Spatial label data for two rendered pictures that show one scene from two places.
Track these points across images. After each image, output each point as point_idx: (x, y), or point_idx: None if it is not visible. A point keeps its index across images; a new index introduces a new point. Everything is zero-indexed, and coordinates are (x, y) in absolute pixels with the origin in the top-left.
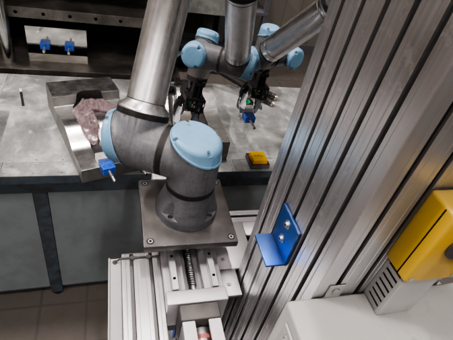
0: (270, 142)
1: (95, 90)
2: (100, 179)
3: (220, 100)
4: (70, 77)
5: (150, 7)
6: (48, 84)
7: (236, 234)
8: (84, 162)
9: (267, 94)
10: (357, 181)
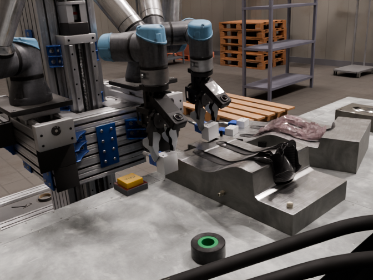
0: (125, 216)
1: (331, 128)
2: None
3: (257, 243)
4: None
5: None
6: (365, 119)
7: (114, 105)
8: (251, 121)
9: (137, 115)
10: None
